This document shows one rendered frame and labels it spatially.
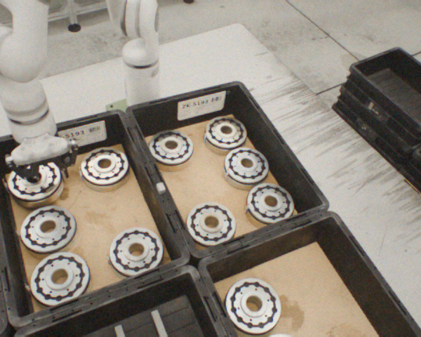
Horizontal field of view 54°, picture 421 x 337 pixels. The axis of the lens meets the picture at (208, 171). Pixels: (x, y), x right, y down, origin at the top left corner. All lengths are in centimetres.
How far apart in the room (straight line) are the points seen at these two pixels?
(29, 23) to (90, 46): 205
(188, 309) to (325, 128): 75
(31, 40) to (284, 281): 61
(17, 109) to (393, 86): 157
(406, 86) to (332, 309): 132
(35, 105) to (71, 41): 204
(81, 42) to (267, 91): 161
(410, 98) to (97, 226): 145
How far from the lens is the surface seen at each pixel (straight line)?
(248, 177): 93
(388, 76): 201
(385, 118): 175
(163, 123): 101
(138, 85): 110
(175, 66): 143
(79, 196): 93
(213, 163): 97
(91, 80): 138
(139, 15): 99
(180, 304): 81
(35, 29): 67
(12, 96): 72
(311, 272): 88
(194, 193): 92
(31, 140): 77
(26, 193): 90
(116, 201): 91
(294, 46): 287
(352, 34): 316
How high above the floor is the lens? 159
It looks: 52 degrees down
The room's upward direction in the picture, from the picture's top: 9 degrees clockwise
